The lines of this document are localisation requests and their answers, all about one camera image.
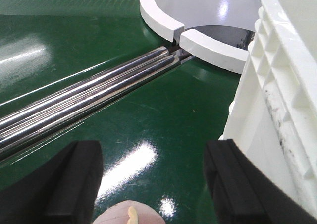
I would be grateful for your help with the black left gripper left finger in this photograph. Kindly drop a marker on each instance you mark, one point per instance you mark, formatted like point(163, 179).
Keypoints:
point(61, 191)

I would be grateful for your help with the white plastic tote crate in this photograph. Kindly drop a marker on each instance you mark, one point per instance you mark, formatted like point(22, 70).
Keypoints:
point(273, 117)

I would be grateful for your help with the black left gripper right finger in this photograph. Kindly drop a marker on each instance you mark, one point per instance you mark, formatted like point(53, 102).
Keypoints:
point(242, 194)

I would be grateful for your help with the chrome metal rods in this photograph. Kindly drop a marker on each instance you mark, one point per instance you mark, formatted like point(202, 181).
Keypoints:
point(52, 113)

